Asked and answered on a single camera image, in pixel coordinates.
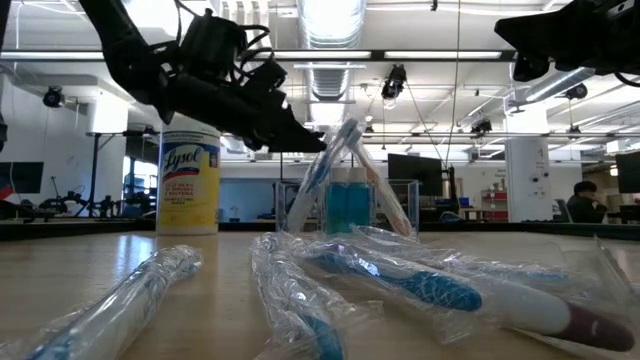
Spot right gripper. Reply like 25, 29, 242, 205
494, 0, 640, 83

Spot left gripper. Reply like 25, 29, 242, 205
158, 12, 327, 153

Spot teal mouthwash bottle white cap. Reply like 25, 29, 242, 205
348, 167, 374, 236
326, 167, 351, 236

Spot orange white toothbrush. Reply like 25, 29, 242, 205
348, 137, 418, 238

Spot clear acrylic organizer box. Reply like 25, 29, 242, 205
273, 178, 420, 236

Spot yellow white Lysol wipes canister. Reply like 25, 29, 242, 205
156, 119, 222, 234

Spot black overhead light bar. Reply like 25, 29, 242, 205
0, 48, 516, 64

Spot white building column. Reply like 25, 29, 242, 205
503, 99, 554, 224

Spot black computer monitor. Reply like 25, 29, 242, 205
387, 152, 444, 198
614, 151, 640, 195

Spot red storage shelf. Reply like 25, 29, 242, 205
479, 188, 509, 222

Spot person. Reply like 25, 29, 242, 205
566, 180, 609, 224

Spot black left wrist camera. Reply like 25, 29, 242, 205
243, 58, 290, 109

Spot thin hanging cable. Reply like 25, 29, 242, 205
443, 0, 462, 169

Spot silver ceiling duct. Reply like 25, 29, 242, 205
297, 0, 369, 101

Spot black frame stand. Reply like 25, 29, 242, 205
85, 127, 162, 219

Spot black aluminium table frame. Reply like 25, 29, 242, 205
0, 218, 640, 240

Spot dark wall screen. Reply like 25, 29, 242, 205
0, 161, 45, 195

